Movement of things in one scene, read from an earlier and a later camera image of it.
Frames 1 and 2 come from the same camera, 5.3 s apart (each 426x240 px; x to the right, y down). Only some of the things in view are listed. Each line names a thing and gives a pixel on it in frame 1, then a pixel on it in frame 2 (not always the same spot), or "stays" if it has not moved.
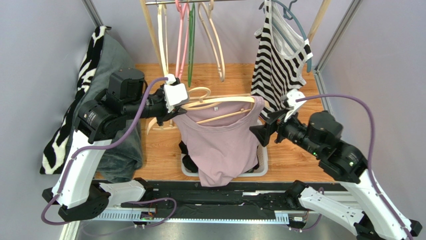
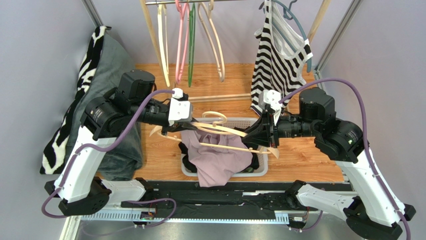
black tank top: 187,160 stays
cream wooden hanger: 204,13 stays
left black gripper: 166,117 to 177,126
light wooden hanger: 197,98 to 215,127
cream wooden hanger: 165,62 stays
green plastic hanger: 192,18 stays
